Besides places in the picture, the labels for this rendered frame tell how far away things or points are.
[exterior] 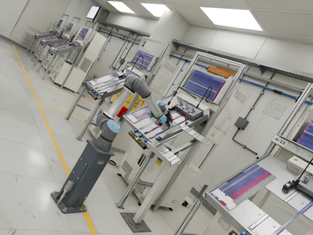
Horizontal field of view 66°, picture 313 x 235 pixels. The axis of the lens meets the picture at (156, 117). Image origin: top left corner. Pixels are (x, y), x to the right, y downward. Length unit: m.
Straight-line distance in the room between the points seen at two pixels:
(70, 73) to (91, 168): 4.99
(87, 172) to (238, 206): 1.14
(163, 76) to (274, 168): 2.39
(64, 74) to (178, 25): 3.15
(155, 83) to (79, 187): 2.33
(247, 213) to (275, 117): 2.40
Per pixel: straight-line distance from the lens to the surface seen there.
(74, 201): 2.14
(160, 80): 3.92
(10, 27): 10.56
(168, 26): 5.90
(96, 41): 6.80
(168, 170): 2.26
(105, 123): 1.97
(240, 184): 1.95
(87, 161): 1.99
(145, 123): 2.67
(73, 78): 6.82
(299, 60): 4.33
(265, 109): 4.11
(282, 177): 2.09
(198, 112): 2.62
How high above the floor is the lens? 1.16
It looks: 5 degrees down
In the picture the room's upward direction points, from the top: 31 degrees clockwise
